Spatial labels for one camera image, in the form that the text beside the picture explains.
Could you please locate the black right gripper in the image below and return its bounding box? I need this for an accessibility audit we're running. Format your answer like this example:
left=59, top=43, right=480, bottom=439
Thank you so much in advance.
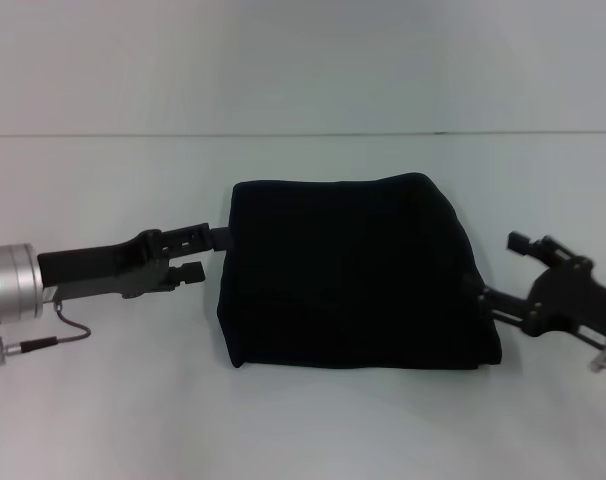
left=461, top=230, right=606, bottom=347

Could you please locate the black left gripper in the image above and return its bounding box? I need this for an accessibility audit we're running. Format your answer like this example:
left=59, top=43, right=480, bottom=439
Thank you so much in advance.
left=36, top=223, right=235, bottom=301

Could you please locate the black shirt with FREE print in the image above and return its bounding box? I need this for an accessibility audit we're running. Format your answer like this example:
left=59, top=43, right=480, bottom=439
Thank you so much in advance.
left=216, top=172, right=505, bottom=372

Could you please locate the silver right wrist connector plug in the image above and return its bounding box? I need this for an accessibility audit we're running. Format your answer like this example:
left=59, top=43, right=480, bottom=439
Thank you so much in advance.
left=588, top=341, right=606, bottom=374

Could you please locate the thin dark left wrist cable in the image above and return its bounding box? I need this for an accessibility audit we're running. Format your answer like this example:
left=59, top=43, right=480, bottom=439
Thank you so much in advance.
left=51, top=298, right=93, bottom=347

